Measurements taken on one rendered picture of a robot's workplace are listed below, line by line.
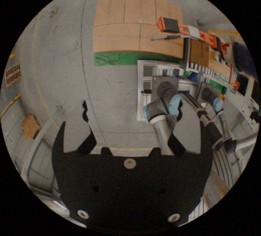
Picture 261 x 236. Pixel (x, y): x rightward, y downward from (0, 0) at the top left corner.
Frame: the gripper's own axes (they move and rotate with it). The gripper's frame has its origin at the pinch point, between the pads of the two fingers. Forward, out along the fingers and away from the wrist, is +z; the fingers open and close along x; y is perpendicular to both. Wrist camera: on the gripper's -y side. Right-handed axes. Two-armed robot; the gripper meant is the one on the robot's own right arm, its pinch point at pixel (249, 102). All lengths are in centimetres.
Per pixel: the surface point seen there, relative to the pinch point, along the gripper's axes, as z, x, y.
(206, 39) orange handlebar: 25, -60, -23
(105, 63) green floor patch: 152, -153, 4
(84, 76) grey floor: 152, -204, 23
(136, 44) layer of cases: 98, -95, -22
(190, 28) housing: 25, -73, -25
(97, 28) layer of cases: 98, -143, -53
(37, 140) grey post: 12, -340, 112
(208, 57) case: 58, -21, -19
